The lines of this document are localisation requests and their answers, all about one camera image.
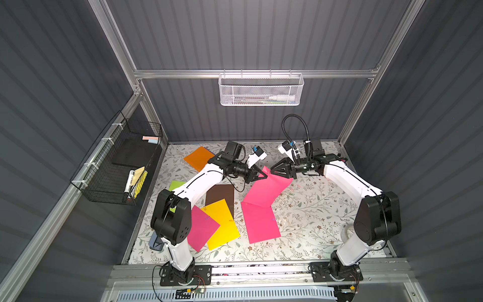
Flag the magenta paper sheet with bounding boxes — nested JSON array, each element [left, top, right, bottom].
[[187, 206, 220, 252], [244, 167, 293, 207], [241, 202, 281, 244]]

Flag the brown paper sheet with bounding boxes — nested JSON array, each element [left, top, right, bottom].
[[205, 184, 235, 216]]

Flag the orange paper sheet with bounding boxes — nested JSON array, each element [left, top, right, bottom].
[[184, 147, 215, 172]]

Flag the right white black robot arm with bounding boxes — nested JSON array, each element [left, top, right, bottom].
[[270, 140, 402, 281]]

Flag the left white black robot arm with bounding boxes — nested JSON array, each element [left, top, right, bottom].
[[150, 141, 267, 274]]

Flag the yellow paper sheet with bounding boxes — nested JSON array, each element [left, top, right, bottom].
[[201, 200, 240, 250]]

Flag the white marker in basket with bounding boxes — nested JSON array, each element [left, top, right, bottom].
[[267, 95, 297, 104]]

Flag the lime green paper sheet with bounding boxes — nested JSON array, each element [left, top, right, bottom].
[[169, 181, 185, 213]]

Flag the clear tape roll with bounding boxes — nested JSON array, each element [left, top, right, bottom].
[[340, 223, 355, 243]]

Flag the pink sticky notes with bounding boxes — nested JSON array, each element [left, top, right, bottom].
[[142, 136, 159, 144]]

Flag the yellow notepad in basket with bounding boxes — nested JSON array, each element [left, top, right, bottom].
[[123, 167, 148, 202]]

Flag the grey blue stapler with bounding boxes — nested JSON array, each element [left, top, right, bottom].
[[148, 232, 165, 252]]

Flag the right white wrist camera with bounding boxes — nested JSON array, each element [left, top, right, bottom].
[[277, 140, 299, 162]]

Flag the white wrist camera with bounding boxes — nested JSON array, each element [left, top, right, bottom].
[[246, 146, 267, 169], [277, 140, 299, 162]]

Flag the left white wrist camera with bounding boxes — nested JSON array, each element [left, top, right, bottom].
[[246, 146, 267, 169]]

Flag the white wire mesh basket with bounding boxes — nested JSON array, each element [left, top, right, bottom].
[[218, 71, 304, 106]]

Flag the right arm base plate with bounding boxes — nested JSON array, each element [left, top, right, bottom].
[[308, 261, 364, 283]]

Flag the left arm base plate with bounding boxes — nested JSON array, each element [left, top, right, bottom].
[[159, 265, 213, 287]]

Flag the black wire wall basket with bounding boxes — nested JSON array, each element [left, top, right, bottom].
[[71, 112, 164, 205]]

